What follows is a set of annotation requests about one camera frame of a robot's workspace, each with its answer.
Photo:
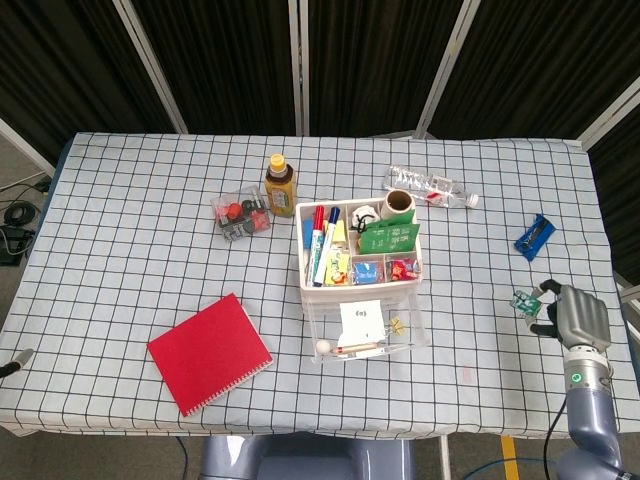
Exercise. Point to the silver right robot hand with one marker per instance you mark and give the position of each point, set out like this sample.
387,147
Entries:
582,317

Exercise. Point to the small green circuit board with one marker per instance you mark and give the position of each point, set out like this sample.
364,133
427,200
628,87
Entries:
526,303

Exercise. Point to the clear plastic drawer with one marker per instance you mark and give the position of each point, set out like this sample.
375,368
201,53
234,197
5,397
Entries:
410,325

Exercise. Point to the white desk organizer with drawers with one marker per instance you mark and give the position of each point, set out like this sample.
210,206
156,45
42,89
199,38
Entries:
360,291

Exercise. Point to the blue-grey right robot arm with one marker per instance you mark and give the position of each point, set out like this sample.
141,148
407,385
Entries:
592,415

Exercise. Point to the clear box of coffee capsules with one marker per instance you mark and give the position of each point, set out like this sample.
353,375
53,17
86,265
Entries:
240,215

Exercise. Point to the blue snack bar wrapper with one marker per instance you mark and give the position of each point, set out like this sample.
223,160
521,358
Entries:
535,236

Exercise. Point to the red candy packet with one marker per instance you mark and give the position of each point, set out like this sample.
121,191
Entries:
402,271

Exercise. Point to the gold binder clips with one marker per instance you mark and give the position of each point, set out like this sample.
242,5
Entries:
395,326

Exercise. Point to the clear plastic water bottle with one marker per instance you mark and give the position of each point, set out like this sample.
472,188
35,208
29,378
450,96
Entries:
440,187

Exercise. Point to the white table leg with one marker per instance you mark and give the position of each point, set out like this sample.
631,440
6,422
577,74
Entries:
445,460

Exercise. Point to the green tea packet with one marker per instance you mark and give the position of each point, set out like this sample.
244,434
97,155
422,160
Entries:
404,220
387,240

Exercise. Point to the cardboard tape roll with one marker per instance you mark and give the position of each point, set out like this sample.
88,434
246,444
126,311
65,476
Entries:
392,212

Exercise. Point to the blue candy packet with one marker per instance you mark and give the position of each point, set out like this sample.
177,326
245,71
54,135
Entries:
366,274

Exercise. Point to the white paper note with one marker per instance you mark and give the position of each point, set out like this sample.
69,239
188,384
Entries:
360,325

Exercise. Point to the wooden stick with red band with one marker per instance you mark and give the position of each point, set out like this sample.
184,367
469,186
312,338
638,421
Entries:
360,348

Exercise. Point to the yellow snack packet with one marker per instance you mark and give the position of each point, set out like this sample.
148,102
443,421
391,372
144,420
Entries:
337,270

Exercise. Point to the yellow sticky note pad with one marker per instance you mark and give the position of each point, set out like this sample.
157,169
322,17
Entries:
340,234

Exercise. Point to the small white ball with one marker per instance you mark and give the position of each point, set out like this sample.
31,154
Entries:
323,346

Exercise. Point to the whiteboard marker with blue cap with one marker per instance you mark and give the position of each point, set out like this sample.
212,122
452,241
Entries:
334,217

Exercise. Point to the whiteboard marker with red cap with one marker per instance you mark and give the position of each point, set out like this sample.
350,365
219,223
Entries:
318,215

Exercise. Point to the blue eraser block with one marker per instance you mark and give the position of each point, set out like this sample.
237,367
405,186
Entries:
306,234

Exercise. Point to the grey-blue robot torso base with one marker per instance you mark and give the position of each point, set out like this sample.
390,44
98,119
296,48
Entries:
310,460

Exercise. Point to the tea bottle with yellow cap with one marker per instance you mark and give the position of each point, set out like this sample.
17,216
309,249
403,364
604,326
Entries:
281,192

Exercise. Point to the red spiral notebook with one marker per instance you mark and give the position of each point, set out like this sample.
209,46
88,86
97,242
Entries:
210,355

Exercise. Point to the checkered light blue tablecloth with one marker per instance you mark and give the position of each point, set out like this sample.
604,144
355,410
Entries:
200,280

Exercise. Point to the black folding partition screen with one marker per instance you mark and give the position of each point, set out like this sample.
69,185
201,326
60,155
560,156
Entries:
225,60

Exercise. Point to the black power adapter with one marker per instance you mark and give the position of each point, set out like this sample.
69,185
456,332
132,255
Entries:
10,250

